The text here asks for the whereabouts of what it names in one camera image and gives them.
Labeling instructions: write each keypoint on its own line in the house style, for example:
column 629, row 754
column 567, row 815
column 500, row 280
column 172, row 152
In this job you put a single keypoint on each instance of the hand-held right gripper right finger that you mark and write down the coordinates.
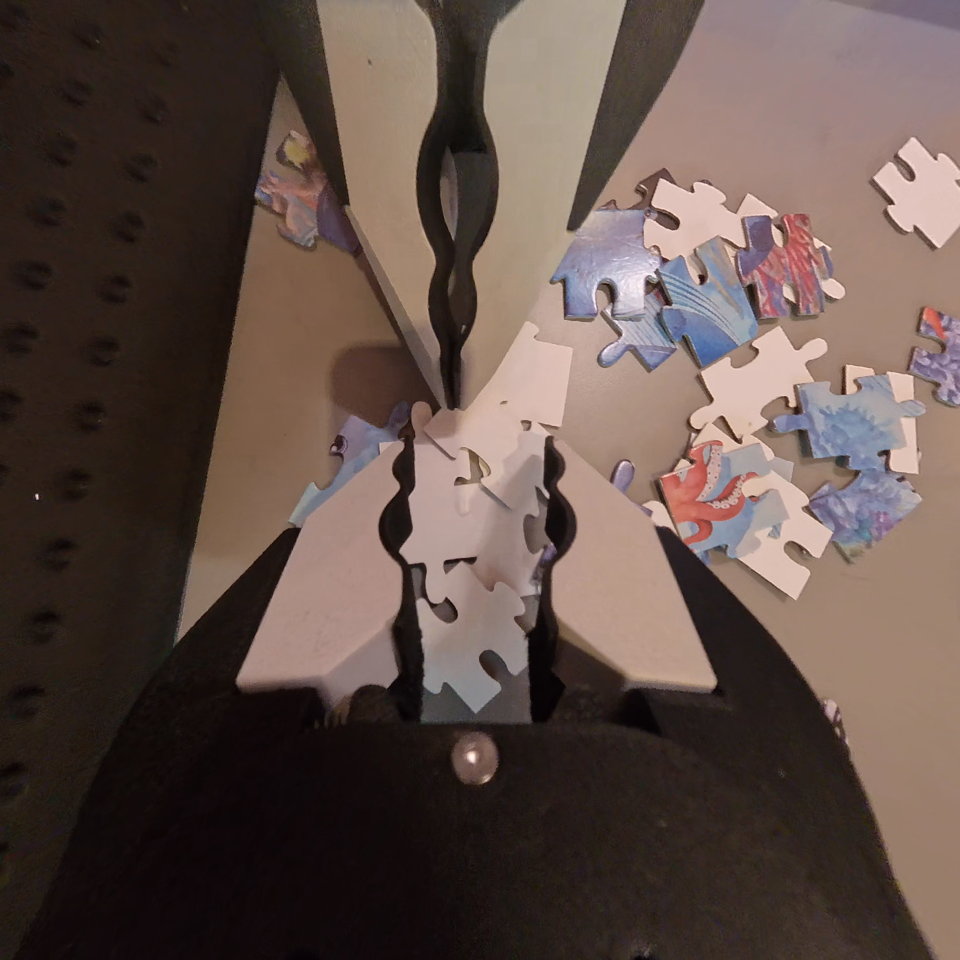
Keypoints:
column 630, row 600

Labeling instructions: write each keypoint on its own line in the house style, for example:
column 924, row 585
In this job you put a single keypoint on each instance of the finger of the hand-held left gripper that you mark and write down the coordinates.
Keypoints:
column 375, row 90
column 547, row 90

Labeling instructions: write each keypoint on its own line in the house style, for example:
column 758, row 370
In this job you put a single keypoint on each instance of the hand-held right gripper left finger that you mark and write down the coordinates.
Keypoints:
column 322, row 600

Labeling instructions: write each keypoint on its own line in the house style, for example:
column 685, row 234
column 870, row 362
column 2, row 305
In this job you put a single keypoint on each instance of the single jigsaw puzzle piece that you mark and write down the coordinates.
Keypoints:
column 532, row 375

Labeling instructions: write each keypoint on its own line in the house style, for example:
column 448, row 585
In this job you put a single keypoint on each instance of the pile of jigsaw puzzle pieces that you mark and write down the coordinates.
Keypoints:
column 757, row 375

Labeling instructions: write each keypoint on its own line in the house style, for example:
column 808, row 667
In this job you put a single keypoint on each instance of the dark perforated panel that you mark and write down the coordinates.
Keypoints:
column 112, row 337

